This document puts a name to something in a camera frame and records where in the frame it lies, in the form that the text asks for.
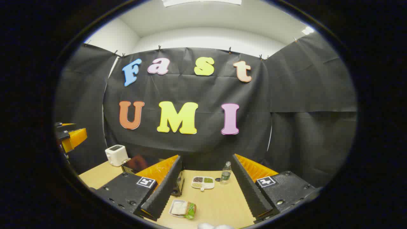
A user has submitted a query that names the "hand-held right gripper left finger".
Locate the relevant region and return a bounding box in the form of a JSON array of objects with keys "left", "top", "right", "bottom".
[{"left": 94, "top": 155, "right": 183, "bottom": 221}]

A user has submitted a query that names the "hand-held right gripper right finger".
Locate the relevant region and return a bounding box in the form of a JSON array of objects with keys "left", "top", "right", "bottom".
[{"left": 231, "top": 154, "right": 318, "bottom": 223}]

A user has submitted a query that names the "white bread lettuce sandwich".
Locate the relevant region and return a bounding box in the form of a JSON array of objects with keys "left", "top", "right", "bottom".
[{"left": 172, "top": 201, "right": 197, "bottom": 220}]

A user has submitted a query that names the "black electric oven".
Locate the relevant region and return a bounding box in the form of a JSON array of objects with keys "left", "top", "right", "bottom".
[{"left": 122, "top": 155, "right": 185, "bottom": 197}]

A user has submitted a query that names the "white plastic tray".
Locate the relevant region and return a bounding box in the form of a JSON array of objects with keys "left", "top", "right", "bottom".
[{"left": 169, "top": 199, "right": 188, "bottom": 218}]

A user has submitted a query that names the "clear plastic water bottle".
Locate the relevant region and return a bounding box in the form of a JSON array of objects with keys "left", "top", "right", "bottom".
[{"left": 220, "top": 161, "right": 232, "bottom": 185}]

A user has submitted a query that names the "white divided plate with grains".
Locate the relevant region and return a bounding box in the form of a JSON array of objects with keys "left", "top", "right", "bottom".
[{"left": 191, "top": 176, "right": 215, "bottom": 192}]

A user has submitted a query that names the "white toaster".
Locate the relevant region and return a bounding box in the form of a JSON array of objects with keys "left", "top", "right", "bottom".
[{"left": 105, "top": 145, "right": 131, "bottom": 167}]

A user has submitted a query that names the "black backdrop cloth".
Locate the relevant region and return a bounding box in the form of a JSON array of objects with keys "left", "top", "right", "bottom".
[{"left": 54, "top": 32, "right": 358, "bottom": 188}]

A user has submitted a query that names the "ceiling light panel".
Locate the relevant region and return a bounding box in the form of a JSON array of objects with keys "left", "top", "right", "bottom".
[{"left": 162, "top": 0, "right": 242, "bottom": 7}]

